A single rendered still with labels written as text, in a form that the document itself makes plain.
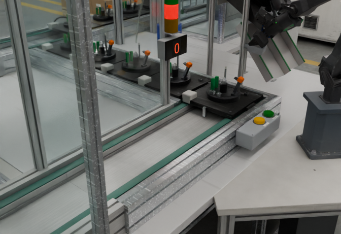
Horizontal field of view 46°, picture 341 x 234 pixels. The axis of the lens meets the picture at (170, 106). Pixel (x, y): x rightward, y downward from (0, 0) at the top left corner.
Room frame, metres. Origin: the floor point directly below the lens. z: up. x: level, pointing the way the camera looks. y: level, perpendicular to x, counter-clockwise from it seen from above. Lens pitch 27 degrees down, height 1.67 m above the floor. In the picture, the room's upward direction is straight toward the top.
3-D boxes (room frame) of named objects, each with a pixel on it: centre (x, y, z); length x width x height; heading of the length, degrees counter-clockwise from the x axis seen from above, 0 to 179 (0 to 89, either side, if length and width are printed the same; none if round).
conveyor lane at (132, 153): (1.28, 0.00, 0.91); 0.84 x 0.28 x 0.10; 140
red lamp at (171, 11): (1.42, 0.00, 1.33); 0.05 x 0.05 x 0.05
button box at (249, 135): (1.29, -0.32, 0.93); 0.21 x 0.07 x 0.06; 140
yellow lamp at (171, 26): (1.42, 0.00, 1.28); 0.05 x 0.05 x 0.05
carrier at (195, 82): (1.66, -0.02, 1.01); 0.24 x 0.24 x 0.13; 50
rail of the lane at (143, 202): (1.18, -0.15, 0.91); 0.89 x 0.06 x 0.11; 140
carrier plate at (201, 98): (1.49, -0.22, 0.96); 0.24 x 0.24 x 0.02; 50
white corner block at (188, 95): (1.48, -0.08, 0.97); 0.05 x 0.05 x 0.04; 50
